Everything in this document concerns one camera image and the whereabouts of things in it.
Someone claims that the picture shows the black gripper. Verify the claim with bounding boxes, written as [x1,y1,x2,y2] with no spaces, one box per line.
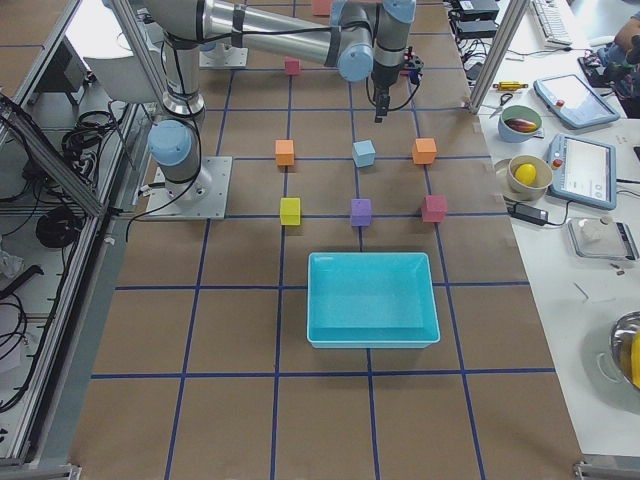
[371,45,403,123]

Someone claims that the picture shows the light blue foam block carried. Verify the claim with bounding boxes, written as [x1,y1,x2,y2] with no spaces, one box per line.
[352,140,376,168]

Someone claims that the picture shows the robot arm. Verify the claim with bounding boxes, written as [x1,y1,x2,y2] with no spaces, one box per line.
[105,1,416,203]

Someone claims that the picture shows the orange foam block window side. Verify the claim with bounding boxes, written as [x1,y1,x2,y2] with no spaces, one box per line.
[412,138,438,165]

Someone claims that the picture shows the dark pink foam block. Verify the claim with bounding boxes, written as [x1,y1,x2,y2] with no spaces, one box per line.
[284,57,302,77]

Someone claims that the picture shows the pink plastic bin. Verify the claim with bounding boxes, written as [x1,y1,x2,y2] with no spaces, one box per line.
[311,0,333,17]

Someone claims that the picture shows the purple foam block near cyan bin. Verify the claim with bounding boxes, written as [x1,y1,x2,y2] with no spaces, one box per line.
[350,198,372,227]

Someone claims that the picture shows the black power adapter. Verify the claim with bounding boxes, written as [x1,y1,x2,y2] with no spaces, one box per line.
[448,0,499,40]

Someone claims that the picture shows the pink foam block far right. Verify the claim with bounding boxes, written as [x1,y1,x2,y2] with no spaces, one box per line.
[421,195,448,223]

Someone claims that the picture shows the brass cylinder tool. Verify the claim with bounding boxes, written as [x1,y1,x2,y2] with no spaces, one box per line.
[492,81,529,92]

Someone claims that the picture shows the light blue bowl with fruit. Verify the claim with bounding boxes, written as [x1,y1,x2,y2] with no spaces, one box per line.
[498,105,542,143]

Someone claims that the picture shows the yellow foam block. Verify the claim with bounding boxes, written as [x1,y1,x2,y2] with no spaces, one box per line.
[279,197,302,226]

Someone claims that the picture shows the beige bowl with lemon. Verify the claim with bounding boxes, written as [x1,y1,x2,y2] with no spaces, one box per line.
[494,155,553,201]

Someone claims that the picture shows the teach pendant far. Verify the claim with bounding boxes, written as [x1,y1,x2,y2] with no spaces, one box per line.
[533,74,620,130]

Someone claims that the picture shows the teach pendant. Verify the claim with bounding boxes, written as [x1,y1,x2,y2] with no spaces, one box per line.
[533,74,620,130]
[547,134,617,211]

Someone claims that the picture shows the white keyboard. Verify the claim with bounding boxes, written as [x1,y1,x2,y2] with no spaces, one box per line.
[529,0,573,47]

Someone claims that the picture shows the black laptop charger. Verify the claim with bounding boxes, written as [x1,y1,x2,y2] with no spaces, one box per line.
[507,202,548,226]

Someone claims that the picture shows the cyan plastic bin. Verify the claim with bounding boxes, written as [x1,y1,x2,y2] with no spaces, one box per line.
[307,252,441,349]

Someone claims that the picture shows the teach pendant near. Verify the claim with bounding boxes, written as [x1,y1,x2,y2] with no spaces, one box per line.
[547,134,617,211]

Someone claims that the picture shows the digital kitchen scale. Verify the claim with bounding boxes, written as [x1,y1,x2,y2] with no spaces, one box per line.
[567,217,639,261]

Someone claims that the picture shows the steel bowl with banana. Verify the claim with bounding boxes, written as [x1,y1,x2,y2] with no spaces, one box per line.
[594,311,639,403]

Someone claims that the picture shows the black handled scissors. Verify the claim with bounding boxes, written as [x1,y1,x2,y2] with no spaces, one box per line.
[490,92,513,118]

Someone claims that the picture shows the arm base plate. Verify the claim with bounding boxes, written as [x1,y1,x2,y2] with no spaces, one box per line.
[146,156,233,220]
[199,42,248,70]

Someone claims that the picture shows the aluminium frame post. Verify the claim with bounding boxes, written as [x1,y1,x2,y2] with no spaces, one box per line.
[468,0,529,114]

